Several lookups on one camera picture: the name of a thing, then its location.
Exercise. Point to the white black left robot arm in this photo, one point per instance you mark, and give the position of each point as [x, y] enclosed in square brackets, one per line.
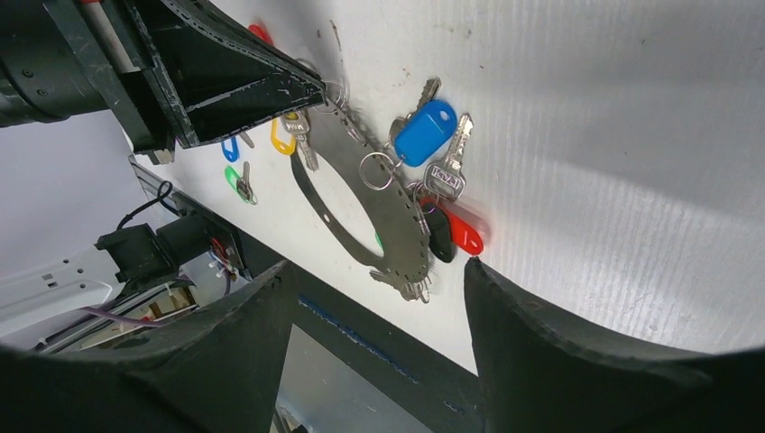
[66, 58]

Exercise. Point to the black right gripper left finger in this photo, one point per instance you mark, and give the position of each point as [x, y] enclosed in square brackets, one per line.
[215, 370]

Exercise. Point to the green tag key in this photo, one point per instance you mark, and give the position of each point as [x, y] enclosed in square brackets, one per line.
[239, 181]

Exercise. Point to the blue tag key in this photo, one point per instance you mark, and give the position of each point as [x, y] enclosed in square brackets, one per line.
[230, 147]

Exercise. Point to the red tag key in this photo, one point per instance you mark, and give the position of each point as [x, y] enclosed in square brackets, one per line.
[463, 234]

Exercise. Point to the black fob key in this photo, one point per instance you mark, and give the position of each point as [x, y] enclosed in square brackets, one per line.
[440, 237]

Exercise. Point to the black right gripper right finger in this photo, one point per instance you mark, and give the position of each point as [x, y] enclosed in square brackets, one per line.
[542, 368]

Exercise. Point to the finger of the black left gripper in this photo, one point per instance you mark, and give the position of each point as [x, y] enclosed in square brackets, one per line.
[212, 76]

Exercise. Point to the yellow tag key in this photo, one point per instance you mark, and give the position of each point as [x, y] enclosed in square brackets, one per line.
[290, 132]

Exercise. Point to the large blue tag keys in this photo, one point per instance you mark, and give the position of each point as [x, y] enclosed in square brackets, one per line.
[435, 137]

